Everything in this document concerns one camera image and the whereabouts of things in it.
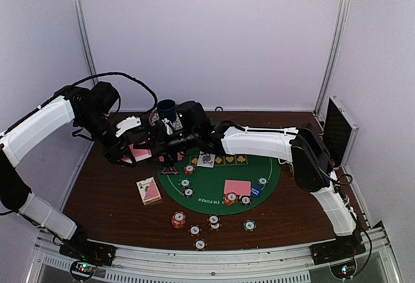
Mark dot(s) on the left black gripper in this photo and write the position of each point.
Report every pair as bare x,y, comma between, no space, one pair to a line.
113,156

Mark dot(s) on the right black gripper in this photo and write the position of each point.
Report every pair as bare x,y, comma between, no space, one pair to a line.
155,134

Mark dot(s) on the dealt red-backed card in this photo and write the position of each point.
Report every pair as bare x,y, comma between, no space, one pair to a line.
171,157

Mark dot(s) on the red-backed card deck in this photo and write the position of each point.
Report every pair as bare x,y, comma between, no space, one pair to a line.
138,154

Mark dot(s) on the red five chips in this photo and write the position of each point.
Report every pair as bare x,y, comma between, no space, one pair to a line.
189,169
230,199

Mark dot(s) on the queen of hearts card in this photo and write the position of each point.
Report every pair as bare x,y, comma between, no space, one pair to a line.
206,160

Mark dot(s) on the green chips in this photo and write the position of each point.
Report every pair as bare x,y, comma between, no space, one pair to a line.
185,183

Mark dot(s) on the hundred chip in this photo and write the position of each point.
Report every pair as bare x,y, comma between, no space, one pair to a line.
200,245
194,230
189,192
215,226
213,219

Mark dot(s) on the red five chip stack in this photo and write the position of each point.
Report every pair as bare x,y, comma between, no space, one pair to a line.
178,219

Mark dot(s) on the hundred chips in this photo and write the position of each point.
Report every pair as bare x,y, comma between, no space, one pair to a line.
245,200

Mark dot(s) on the blue small blind button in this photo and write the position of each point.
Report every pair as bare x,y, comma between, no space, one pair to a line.
256,191

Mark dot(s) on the green twenty chip stack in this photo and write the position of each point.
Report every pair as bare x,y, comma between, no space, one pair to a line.
249,225

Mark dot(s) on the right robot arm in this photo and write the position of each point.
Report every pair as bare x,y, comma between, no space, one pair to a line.
229,138

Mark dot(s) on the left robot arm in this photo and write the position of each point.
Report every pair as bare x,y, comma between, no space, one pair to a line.
85,108

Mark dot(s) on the patterned ceramic saucer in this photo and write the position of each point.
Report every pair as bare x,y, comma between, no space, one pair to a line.
175,125

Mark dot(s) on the dark blue mug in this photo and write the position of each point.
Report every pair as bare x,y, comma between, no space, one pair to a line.
167,109

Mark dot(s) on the card box under deck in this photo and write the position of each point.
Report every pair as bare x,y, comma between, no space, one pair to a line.
148,191

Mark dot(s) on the round green poker mat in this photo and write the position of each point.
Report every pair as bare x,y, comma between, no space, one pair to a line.
208,183

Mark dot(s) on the aluminium poker chip case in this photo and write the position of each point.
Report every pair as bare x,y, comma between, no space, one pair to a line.
340,127

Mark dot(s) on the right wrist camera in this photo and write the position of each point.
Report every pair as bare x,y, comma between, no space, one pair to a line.
192,114

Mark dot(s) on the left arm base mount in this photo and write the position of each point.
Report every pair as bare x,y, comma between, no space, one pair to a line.
95,253

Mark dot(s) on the left aluminium frame post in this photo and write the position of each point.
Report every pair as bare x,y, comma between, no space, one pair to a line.
82,28

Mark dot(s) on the aluminium frame post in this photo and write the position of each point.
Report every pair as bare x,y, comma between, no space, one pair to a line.
342,14
82,28

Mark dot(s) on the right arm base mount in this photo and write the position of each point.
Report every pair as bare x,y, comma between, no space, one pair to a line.
333,251

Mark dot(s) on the right aluminium frame post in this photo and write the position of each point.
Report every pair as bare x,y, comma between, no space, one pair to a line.
342,14

